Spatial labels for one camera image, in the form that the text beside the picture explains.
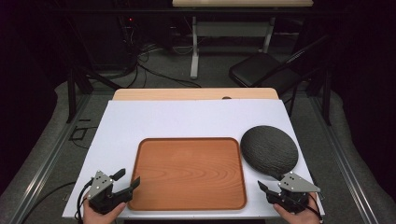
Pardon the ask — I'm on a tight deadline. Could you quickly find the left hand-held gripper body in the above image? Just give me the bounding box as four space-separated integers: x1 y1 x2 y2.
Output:
85 170 134 216

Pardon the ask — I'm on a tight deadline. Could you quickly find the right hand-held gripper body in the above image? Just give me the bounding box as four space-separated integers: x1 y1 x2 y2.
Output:
266 171 321 215

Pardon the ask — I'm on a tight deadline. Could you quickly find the round black textured plate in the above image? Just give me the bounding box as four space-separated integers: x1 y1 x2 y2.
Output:
239 125 300 181

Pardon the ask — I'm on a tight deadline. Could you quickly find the brown wooden tray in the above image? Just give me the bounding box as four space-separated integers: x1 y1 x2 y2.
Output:
127 136 248 212

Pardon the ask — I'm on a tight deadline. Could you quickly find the person's right hand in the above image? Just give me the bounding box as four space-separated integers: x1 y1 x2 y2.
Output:
273 192 322 224

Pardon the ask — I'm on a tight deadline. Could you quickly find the person's left hand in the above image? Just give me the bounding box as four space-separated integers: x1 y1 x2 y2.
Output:
82 200 128 224

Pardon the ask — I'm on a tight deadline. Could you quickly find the white table cover board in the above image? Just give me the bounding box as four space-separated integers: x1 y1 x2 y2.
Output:
62 99 326 220

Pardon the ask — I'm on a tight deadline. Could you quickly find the black metal stand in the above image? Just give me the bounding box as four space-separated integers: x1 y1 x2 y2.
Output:
65 64 123 124
306 55 332 127

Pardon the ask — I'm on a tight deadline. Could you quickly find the black folding chair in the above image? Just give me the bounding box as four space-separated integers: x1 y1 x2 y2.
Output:
229 34 331 96

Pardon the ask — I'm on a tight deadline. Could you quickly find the dark equipment rack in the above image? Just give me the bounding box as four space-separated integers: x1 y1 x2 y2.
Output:
115 0 141 71

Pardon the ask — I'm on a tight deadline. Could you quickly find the white-framed desk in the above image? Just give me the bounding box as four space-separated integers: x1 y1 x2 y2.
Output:
172 0 315 80

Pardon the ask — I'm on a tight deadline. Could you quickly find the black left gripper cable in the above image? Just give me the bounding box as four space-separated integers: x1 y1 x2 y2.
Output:
74 178 94 223

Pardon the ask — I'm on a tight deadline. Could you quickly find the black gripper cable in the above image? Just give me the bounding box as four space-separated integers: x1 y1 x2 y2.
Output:
308 192 325 223
74 178 94 223

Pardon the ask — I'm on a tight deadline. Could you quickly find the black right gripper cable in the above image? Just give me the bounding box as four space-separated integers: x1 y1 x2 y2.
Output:
308 192 325 223

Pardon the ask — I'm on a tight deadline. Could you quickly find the aluminium floor rail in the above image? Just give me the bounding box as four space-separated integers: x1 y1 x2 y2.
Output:
307 92 381 224
8 92 93 224

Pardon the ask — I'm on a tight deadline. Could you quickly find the black floor cable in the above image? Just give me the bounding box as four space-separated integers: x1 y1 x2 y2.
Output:
124 46 203 90
19 181 77 224

